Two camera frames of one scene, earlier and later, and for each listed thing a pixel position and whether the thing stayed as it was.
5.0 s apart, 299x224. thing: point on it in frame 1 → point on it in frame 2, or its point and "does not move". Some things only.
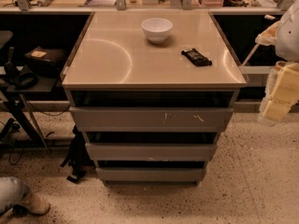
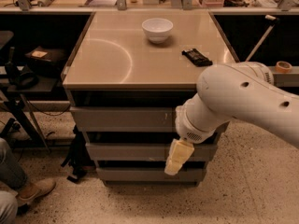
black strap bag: [78, 158] does not move
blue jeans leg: [12, 192] → [12, 172]
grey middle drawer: [150, 151] does not move
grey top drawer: [151, 119] does not move
